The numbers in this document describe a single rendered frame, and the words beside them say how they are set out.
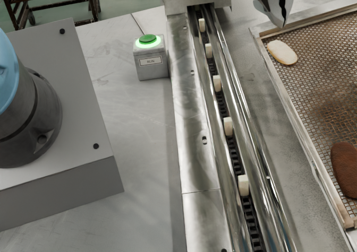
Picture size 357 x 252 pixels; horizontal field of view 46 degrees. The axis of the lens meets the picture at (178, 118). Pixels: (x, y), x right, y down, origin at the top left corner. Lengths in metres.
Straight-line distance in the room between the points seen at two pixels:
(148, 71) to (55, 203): 0.39
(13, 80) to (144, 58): 0.49
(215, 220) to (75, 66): 0.32
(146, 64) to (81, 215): 0.39
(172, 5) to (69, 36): 0.49
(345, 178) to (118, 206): 0.33
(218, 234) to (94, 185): 0.22
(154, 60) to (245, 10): 0.40
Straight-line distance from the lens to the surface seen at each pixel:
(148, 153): 0.74
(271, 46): 0.85
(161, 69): 0.93
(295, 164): 0.70
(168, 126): 0.79
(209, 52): 0.95
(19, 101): 0.50
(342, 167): 0.58
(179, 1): 1.13
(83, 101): 0.65
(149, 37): 0.93
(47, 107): 0.60
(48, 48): 0.69
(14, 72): 0.47
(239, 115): 0.75
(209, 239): 0.55
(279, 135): 0.75
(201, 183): 0.61
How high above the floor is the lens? 1.30
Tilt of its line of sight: 36 degrees down
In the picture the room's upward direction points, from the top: 9 degrees counter-clockwise
